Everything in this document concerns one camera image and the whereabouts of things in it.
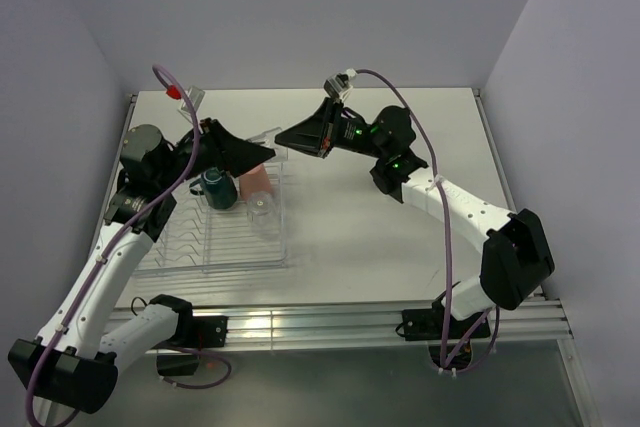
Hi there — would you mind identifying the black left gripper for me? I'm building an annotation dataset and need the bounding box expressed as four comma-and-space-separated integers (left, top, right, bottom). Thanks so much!
155, 118, 274, 191

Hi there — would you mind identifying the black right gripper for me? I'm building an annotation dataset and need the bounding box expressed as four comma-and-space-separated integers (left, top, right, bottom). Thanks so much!
276, 97, 388, 160

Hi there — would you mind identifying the small clear glass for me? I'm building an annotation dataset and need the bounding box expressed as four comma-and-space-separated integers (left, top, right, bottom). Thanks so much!
247, 127, 282, 148

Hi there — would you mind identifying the pink plastic tumbler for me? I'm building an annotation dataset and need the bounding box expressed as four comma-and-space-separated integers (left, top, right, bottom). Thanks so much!
238, 164, 273, 201

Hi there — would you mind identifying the dark green ceramic mug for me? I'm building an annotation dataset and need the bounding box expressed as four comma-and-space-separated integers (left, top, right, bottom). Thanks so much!
189, 168, 238, 210

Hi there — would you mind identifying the large clear glass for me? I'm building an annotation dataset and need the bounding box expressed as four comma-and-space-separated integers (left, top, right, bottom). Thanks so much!
246, 191, 280, 241

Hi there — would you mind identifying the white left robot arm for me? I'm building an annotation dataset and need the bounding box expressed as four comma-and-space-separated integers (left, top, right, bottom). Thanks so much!
8, 118, 276, 423

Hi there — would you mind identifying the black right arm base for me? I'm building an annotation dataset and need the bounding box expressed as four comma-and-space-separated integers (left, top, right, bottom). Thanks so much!
395, 305, 495, 371

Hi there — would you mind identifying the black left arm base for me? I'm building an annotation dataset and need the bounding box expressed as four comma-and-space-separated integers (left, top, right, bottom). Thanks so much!
155, 314, 232, 385

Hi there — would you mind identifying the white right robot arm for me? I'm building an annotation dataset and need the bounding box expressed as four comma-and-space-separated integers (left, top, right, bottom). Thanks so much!
275, 98, 555, 337

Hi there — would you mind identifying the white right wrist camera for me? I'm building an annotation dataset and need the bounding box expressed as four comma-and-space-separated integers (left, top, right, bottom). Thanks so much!
323, 69, 357, 102

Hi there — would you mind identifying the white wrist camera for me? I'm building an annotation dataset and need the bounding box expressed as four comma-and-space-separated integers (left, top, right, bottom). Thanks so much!
178, 86, 206, 116
323, 69, 357, 102

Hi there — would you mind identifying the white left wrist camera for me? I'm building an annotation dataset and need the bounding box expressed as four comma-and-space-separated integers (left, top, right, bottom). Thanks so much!
178, 86, 206, 116

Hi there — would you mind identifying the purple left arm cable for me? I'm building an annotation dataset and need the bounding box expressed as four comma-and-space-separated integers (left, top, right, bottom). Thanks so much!
24, 64, 234, 426

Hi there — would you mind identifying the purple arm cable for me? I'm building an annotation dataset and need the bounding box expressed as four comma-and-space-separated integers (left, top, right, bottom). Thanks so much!
24, 64, 234, 426
349, 68, 501, 373

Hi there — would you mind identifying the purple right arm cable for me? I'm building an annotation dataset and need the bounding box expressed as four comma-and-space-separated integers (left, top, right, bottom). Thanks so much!
349, 68, 501, 373

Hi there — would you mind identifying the aluminium front rail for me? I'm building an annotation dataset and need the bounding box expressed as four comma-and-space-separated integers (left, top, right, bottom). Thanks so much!
48, 299, 574, 358

